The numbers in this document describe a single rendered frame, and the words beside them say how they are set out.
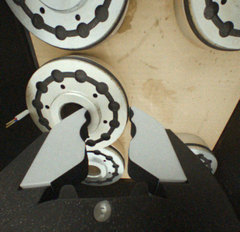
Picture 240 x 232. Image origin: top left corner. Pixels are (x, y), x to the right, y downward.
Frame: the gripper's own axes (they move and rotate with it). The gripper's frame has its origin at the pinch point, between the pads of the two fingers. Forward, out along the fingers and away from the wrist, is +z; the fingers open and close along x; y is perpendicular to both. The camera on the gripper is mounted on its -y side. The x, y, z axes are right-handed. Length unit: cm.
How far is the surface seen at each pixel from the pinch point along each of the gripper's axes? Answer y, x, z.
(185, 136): 6.1, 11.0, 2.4
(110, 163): 9.9, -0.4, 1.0
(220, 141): 7.3, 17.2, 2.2
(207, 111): 2.2, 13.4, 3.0
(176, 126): 4.9, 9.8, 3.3
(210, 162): 9.0, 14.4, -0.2
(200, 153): 7.1, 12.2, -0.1
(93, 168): 12.7, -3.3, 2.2
